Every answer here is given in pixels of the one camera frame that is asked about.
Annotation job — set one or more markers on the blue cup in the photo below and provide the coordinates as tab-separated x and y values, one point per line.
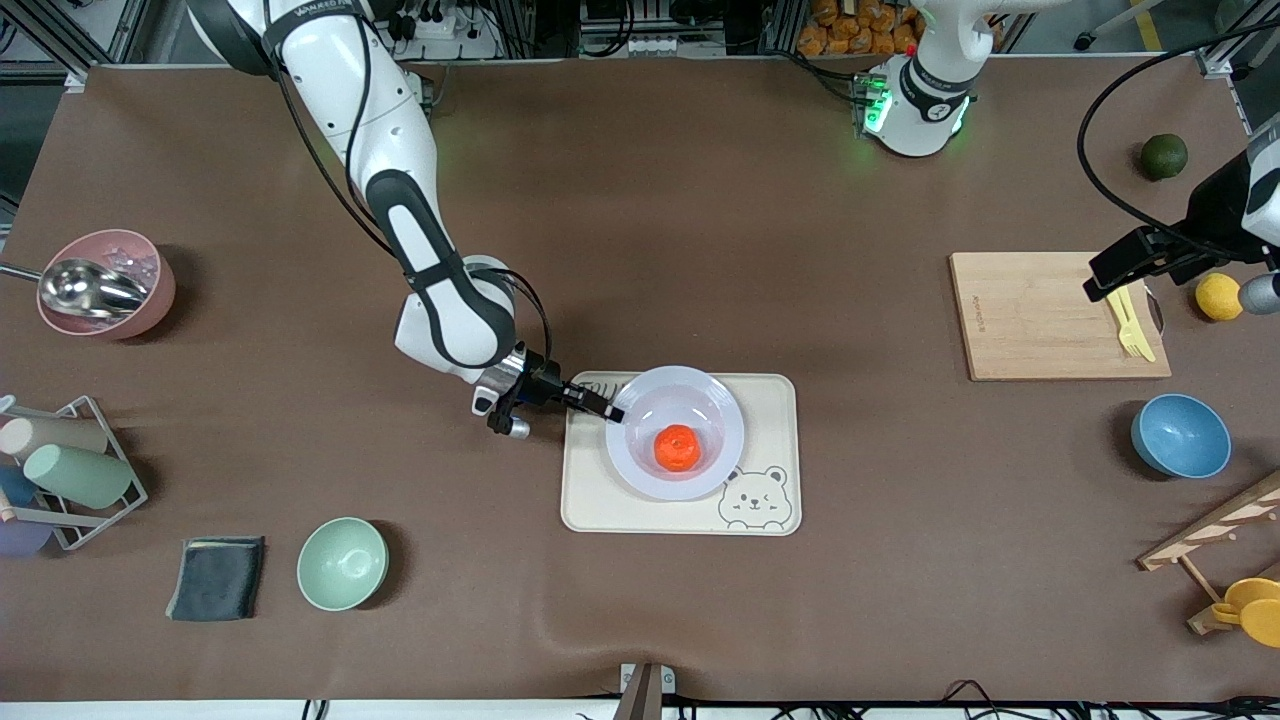
15	487

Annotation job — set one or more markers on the purple cup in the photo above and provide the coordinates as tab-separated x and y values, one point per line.
20	538

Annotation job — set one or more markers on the yellow lemon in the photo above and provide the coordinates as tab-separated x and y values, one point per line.
1218	298

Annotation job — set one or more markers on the yellow plastic fork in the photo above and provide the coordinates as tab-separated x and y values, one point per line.
1125	325

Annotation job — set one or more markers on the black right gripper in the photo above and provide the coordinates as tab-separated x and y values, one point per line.
545	385

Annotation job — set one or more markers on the white power strip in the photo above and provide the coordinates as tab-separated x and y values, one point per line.
450	35
660	46

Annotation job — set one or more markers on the beige cup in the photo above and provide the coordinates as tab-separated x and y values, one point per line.
60	436

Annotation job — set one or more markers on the dark grey folded cloth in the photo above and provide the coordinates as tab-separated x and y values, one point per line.
216	578

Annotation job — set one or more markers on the pale lavender plate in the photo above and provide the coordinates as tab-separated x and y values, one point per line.
690	400

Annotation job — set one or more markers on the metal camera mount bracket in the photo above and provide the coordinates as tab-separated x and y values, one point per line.
645	690

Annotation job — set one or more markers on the bag of oranges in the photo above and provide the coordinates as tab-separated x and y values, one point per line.
850	30

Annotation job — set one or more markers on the cream bear print tray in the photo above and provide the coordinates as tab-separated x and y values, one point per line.
600	510

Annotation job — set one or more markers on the pink bowl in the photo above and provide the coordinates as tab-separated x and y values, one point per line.
140	250

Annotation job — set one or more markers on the wooden drying rack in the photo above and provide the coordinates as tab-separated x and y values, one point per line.
1200	535

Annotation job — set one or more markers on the blue bowl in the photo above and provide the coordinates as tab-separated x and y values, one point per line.
1182	436

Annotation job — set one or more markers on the dark green lime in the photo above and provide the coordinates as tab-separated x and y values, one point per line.
1163	157

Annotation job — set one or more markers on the yellow cup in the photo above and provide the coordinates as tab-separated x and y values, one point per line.
1265	625
1255	592

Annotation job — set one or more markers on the pale green cup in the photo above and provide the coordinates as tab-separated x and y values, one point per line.
80	476

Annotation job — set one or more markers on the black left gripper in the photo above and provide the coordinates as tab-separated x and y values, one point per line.
1203	221

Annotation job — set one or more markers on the metal scoop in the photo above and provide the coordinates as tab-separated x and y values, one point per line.
90	288

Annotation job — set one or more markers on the orange fruit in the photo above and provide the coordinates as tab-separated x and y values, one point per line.
677	448

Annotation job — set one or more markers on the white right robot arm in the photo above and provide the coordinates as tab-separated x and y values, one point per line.
440	300

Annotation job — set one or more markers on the mint green bowl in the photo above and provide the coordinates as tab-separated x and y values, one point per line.
342	564

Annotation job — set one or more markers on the wooden cutting board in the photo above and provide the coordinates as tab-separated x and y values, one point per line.
1030	315

